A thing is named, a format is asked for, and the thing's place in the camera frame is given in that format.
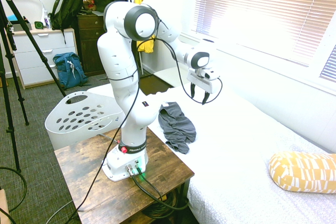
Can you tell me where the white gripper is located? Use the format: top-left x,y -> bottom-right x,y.
186,67 -> 214,105

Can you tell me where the dark grey shirt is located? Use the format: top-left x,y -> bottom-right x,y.
158,102 -> 197,155

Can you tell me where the white perforated laundry basket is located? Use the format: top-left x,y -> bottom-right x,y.
44,91 -> 126,151

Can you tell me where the white bed mattress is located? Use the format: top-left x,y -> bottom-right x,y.
141,77 -> 336,224

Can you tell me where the wide white window blind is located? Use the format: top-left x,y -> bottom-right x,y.
193,0 -> 336,66

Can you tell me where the dark wooden dresser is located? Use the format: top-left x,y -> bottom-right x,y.
76,11 -> 109,78

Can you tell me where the yellow patterned pillow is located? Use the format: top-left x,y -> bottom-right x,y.
269,151 -> 336,195

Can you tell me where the rustic wooden side table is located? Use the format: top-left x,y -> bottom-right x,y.
54,126 -> 195,224

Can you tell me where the narrow white window blind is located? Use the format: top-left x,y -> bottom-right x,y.
319,47 -> 336,83

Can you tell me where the blue backpack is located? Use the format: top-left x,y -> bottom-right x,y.
52,52 -> 89,90

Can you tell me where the brown teddy bear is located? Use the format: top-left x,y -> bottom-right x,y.
82,0 -> 97,12

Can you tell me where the olive green backpack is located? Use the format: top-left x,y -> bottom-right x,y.
49,0 -> 85,45

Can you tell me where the white purple bottle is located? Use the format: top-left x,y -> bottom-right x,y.
41,8 -> 52,29

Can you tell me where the white drawer dresser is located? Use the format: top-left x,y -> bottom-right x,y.
5,27 -> 79,90

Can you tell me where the grey storage box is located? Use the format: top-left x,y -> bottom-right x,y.
10,22 -> 33,32

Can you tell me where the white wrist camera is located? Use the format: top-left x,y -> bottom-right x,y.
203,69 -> 221,81

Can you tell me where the thick black base cable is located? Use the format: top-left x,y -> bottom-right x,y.
127,167 -> 190,210
135,165 -> 169,202

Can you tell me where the black cable coil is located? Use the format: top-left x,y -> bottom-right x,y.
143,191 -> 190,220

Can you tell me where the black camera tripod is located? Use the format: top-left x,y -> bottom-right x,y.
0,0 -> 68,173

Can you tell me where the grey floor cable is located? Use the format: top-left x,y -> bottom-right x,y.
45,199 -> 76,224

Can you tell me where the black floor cable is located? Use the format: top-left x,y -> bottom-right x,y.
0,166 -> 27,213

